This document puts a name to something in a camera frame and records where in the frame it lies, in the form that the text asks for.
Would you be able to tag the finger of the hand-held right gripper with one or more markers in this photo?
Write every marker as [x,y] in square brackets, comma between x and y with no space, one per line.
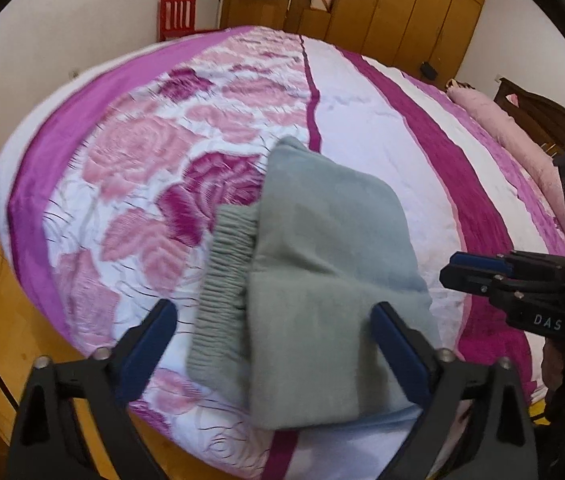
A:
[472,282]
[477,261]

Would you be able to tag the wooden wardrobe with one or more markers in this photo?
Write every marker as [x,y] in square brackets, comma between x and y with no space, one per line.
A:
[387,10]

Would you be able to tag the red wooden chair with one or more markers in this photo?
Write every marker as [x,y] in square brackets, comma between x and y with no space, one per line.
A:
[178,17]

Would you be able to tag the dark wooden headboard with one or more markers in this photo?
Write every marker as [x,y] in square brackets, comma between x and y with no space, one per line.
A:
[537,110]

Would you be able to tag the grey pants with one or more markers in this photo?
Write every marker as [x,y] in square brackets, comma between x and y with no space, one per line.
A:
[322,260]

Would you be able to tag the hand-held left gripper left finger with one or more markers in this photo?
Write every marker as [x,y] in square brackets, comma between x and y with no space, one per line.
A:
[147,340]

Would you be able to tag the pink pillow roll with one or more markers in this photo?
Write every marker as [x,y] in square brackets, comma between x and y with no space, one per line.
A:
[502,125]

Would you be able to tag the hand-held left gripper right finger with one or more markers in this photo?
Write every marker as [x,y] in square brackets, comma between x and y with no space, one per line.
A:
[397,355]

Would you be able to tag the small black box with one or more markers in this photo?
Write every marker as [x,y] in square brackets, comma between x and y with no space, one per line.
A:
[429,70]

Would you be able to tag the pink floral bedspread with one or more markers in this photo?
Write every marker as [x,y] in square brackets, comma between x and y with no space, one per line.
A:
[137,160]

